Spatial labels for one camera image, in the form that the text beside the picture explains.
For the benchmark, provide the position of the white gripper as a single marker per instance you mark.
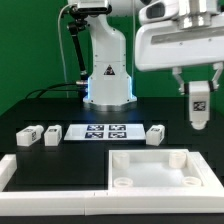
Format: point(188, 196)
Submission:
point(180, 33)

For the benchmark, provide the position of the white square table top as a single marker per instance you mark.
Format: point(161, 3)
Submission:
point(166, 168)

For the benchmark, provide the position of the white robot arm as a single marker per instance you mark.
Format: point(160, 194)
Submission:
point(109, 87)

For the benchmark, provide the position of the white U-shaped border fence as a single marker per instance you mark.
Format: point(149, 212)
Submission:
point(99, 202)

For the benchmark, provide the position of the white fiducial marker plate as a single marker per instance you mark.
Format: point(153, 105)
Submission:
point(105, 132)

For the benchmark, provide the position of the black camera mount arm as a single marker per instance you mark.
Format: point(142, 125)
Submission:
point(75, 27)

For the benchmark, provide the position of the white camera box top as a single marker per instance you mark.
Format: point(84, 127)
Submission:
point(93, 6)

